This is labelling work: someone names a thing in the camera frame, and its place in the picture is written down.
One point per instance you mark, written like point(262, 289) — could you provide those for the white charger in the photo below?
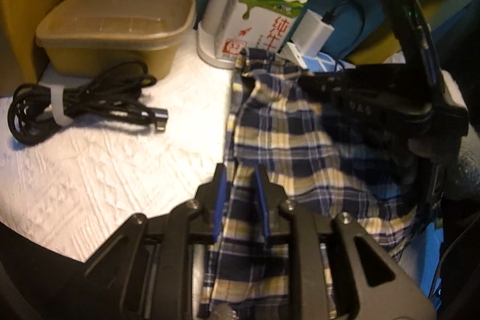
point(311, 33)

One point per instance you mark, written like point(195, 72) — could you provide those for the white desk lamp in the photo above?
point(217, 16)

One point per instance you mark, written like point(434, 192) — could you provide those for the brown lidded food container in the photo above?
point(112, 31)

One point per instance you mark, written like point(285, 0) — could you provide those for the green and white milk carton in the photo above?
point(262, 9)

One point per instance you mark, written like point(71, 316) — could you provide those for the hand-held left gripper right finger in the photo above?
point(261, 202)

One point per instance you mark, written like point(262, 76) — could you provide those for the plaid pants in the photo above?
point(285, 140)

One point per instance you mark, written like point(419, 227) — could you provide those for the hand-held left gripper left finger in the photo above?
point(219, 202)

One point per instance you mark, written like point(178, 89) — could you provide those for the white textured tablecloth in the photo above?
point(112, 173)

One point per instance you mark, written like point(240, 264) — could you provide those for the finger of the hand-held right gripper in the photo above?
point(318, 84)

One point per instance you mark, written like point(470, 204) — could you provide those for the blue and white packet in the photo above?
point(315, 62)

